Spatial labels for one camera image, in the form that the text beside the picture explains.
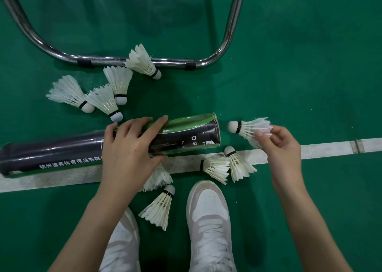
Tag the person's right hand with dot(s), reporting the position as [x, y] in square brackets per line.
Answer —
[286, 161]

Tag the person's left hand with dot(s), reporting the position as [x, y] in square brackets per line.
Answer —
[125, 161]

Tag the single feather shuttlecock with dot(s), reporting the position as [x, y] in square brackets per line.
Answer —
[247, 127]

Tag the green tube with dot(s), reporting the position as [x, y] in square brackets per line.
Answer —
[59, 152]

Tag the black chair with chrome frame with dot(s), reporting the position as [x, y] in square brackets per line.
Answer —
[107, 60]

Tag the pile of white shuttlecocks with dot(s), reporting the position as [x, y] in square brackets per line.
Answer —
[140, 59]

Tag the person's left forearm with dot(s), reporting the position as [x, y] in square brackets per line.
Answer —
[89, 236]

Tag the person's right forearm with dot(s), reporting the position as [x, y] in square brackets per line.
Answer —
[313, 239]

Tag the person's left shoe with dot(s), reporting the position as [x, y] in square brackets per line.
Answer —
[122, 245]

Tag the person's shoe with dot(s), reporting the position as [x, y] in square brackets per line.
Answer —
[209, 209]
[122, 245]

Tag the person's right shoe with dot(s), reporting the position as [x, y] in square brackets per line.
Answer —
[209, 209]

